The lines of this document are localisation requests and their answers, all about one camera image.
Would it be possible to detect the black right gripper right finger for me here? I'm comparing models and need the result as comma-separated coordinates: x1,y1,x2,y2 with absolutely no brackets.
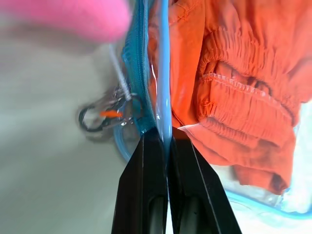
167,135,243,234

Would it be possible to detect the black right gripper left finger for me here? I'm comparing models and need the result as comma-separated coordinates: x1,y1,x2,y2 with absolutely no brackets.
111,127,169,234

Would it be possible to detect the orange cloth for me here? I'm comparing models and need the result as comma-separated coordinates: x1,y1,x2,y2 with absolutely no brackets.
147,0,312,195

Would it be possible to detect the pink cloth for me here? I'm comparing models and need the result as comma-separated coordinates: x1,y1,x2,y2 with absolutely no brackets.
0,0,134,42

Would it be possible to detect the metal zipper pull ring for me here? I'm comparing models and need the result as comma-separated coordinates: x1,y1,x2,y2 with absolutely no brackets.
78,43,142,134

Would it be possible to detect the clear plastic pouch blue zipper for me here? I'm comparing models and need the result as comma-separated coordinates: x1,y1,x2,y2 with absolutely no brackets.
112,0,312,220

